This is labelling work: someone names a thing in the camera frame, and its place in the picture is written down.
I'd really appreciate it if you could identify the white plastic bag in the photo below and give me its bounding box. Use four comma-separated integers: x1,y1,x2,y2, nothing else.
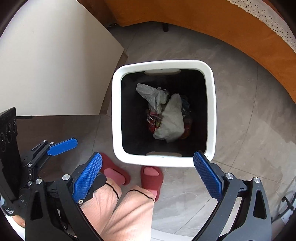
136,83,168,114

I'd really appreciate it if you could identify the white paper towel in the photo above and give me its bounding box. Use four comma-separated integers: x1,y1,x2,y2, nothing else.
153,93,185,143

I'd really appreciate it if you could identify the left red slipper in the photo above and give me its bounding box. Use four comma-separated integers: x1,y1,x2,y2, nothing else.
100,153,131,186

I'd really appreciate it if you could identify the white trash bin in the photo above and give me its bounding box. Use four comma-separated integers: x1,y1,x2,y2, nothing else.
111,60,217,168

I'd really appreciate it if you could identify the right red slipper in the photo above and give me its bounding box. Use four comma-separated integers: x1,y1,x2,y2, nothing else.
140,166,164,202

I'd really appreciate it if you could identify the colourful snack wrapper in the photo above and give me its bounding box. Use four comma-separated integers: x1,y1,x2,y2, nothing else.
147,109,162,133

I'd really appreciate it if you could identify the white lace bed skirt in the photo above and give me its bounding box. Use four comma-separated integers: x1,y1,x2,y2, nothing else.
229,0,295,52

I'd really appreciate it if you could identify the white nightstand with drawers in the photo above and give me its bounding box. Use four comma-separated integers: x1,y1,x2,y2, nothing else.
1,1,124,116

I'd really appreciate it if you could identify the person's left foot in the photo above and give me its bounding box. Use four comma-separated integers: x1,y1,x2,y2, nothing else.
81,178,122,235

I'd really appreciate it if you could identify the red slipper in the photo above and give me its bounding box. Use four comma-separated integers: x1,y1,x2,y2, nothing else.
100,153,131,186
140,166,164,202

